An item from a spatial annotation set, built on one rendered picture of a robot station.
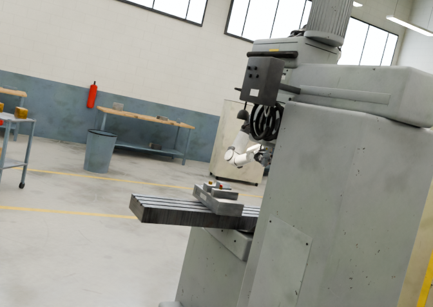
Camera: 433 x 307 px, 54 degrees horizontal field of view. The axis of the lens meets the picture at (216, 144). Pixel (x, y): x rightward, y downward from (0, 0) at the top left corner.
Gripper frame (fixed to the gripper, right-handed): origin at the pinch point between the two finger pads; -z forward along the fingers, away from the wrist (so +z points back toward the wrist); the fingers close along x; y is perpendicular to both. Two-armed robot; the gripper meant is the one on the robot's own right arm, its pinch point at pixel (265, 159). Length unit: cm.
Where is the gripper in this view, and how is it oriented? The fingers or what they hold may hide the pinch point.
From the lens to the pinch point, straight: 243.9
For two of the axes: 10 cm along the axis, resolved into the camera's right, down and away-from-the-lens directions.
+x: 9.7, 2.2, 0.5
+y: -2.2, 9.7, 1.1
